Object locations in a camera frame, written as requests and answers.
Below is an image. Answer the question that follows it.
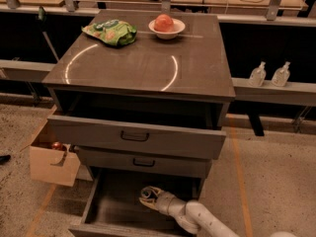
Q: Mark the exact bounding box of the grey middle drawer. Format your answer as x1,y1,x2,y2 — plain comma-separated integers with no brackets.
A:
75,146,211,179

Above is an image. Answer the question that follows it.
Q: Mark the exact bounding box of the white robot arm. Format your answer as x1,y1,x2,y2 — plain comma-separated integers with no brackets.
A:
139,186,240,237

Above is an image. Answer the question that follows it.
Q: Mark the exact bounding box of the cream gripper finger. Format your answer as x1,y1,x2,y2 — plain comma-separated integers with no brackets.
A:
140,186,163,198
139,197,157,210

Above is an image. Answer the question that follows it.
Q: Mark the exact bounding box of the cardboard box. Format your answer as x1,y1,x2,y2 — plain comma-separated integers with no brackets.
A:
23,118,80,187

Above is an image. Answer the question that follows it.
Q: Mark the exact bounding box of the right clear sanitizer bottle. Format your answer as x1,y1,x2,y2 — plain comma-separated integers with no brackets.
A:
272,61,290,87

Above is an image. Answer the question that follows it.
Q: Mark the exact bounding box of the clear sanitizer bottle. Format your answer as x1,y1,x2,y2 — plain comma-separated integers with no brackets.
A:
272,61,290,87
249,61,266,87

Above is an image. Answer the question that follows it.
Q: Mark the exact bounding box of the black shoe tip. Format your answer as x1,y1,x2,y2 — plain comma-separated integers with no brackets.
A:
0,155,11,165

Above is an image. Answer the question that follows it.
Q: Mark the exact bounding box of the grey top drawer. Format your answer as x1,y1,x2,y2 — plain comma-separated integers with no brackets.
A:
47,115,226,159

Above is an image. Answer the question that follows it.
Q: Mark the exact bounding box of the red apple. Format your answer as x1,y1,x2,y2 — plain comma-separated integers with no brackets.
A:
154,14,174,33

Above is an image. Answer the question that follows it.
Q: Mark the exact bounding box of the grey drawer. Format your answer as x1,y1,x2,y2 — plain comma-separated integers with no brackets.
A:
47,115,226,159
75,146,211,179
69,169,200,237

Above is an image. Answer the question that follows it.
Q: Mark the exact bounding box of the white ceramic bowl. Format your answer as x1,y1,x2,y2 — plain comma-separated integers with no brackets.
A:
148,17,187,40

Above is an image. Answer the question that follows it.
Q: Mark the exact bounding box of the green-handled tool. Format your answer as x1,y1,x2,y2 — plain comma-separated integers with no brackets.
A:
36,6,59,60

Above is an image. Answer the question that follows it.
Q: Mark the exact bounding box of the green chips bag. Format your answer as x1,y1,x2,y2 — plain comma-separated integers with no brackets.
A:
81,19,137,46

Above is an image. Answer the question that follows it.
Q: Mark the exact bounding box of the grey bottom drawer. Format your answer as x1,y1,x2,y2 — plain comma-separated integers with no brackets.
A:
69,169,200,237

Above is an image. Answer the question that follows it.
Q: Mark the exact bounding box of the left clear sanitizer bottle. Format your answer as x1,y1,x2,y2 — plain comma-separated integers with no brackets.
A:
249,61,266,87

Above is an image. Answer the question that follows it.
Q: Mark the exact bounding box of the red ball in box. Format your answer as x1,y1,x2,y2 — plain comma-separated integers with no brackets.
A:
51,141,67,151

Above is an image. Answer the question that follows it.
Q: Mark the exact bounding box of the grey drawer cabinet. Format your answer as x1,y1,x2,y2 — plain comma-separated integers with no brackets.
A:
41,9,237,193

